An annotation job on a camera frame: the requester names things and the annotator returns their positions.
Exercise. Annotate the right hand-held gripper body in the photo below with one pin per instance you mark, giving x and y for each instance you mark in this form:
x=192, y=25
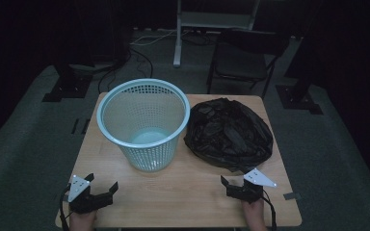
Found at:
x=247, y=192

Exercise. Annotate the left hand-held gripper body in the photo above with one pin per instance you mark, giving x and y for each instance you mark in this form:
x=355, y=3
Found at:
x=86, y=200

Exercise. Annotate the black plastic garbage bag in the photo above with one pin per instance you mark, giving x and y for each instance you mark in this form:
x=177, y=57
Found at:
x=228, y=133

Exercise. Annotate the light blue plastic mesh basket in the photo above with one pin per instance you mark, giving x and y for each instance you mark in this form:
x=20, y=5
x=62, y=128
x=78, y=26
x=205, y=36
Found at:
x=143, y=110

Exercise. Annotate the person's left hand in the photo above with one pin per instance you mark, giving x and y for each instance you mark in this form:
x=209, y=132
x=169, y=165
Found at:
x=82, y=222

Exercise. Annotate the person's right hand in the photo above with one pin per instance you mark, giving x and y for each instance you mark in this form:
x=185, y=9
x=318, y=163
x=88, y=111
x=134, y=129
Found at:
x=255, y=216

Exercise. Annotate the grey floor tape piece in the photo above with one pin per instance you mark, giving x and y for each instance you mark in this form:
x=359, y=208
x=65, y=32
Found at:
x=291, y=196

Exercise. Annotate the black floor tape strip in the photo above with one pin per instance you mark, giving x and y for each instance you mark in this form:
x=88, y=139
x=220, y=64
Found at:
x=85, y=126
x=75, y=126

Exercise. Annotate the black folding chair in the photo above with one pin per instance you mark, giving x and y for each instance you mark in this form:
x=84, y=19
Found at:
x=241, y=62

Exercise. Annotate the black stand base plate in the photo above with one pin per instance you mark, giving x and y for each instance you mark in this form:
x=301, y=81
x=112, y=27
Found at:
x=297, y=101
x=69, y=88

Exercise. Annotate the white metal desk frame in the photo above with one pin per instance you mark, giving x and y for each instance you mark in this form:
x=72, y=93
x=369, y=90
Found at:
x=177, y=48

